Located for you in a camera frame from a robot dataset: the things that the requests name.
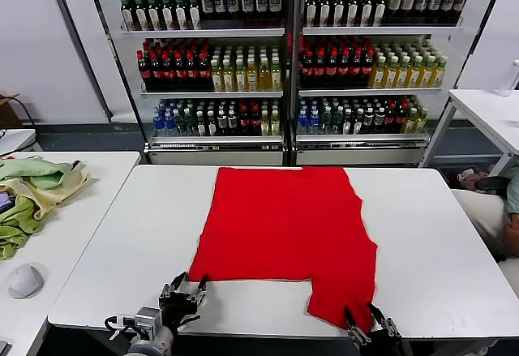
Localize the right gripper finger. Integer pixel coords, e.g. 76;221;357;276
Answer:
367;302;402;339
343;307;368;349

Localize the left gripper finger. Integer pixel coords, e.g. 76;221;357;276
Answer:
161;271;188;299
193;275;210;302

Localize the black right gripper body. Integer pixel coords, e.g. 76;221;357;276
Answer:
351;328;413;356

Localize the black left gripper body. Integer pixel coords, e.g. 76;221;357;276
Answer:
158;290;203;335

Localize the red t-shirt with bear print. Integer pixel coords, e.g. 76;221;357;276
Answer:
188;165;379;332

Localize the person's bare forearm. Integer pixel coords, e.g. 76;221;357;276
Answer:
502;212;519;258

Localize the pink clothes pile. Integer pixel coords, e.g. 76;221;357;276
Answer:
457;168;491;190

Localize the white beverage shelf unit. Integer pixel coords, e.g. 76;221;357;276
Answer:
290;0;474;167
83;0;294;166

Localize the person's beige trouser leg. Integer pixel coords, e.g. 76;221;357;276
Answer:
452;188;510;259

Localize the white computer mouse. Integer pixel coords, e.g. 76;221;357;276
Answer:
3;262;45;300

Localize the green and yellow cloth pile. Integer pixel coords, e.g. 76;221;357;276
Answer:
0;160;91;221

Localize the olive green garment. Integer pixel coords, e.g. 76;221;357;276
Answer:
0;195;43;262

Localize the black chair armrest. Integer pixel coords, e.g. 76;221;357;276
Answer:
474;175;513;199

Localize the light green garment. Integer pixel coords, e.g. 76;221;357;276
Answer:
0;157;73;190

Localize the small purple dark object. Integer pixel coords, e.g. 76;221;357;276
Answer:
0;191;18;213

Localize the white side table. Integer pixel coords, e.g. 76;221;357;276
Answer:
419;88;519;170

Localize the brown cardboard box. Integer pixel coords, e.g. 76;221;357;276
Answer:
0;92;22;129

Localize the green cap white label bottle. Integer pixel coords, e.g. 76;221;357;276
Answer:
174;0;189;31
147;0;162;31
134;0;148;31
187;0;203;30
161;0;175;31
360;0;375;28
345;0;361;28
332;0;347;28
304;0;319;28
318;0;332;28
373;0;388;28
120;0;135;32

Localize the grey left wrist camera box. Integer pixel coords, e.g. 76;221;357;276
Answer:
133;307;164;337

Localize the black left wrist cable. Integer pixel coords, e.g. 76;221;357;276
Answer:
104;313;137;341

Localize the thin black wall cable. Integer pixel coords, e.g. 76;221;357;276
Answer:
0;94;38;138

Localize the grey metal post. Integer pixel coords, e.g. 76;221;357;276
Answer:
42;0;114;122
452;0;510;90

